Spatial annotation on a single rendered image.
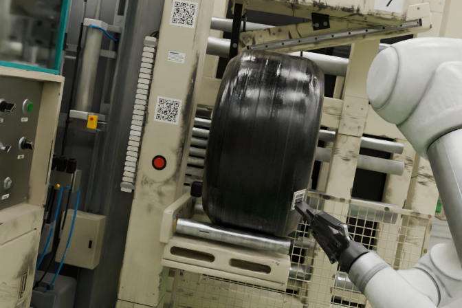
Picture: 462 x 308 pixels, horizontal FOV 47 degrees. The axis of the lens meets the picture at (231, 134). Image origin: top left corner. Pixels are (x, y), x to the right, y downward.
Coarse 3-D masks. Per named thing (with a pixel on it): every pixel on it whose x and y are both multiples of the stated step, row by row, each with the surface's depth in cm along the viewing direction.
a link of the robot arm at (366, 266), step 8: (360, 256) 124; (368, 256) 122; (376, 256) 123; (360, 264) 122; (368, 264) 121; (376, 264) 121; (384, 264) 121; (352, 272) 123; (360, 272) 121; (368, 272) 120; (376, 272) 119; (352, 280) 124; (360, 280) 121; (360, 288) 121
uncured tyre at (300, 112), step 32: (256, 64) 147; (288, 64) 149; (224, 96) 142; (256, 96) 140; (288, 96) 140; (320, 96) 144; (224, 128) 139; (256, 128) 137; (288, 128) 137; (224, 160) 139; (256, 160) 137; (288, 160) 136; (224, 192) 142; (256, 192) 140; (288, 192) 139; (224, 224) 153; (256, 224) 148; (288, 224) 147
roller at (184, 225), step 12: (180, 228) 152; (192, 228) 152; (204, 228) 152; (216, 228) 152; (228, 228) 152; (216, 240) 153; (228, 240) 151; (240, 240) 151; (252, 240) 150; (264, 240) 150; (276, 240) 150; (288, 240) 150; (288, 252) 150
